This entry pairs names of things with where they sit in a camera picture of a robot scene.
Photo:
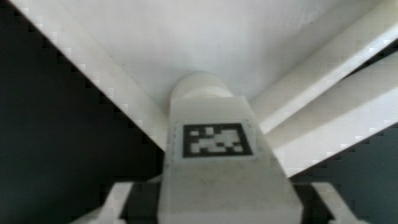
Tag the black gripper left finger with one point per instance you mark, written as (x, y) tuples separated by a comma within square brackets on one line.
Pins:
[(130, 205)]

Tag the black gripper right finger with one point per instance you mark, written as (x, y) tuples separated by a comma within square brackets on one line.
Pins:
[(324, 208)]

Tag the white table leg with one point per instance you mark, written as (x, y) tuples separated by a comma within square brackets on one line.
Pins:
[(224, 184)]

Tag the white square tabletop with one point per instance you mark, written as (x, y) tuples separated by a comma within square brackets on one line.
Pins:
[(281, 46)]

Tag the white U-shaped obstacle fence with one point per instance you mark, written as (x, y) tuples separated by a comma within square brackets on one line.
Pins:
[(345, 116)]

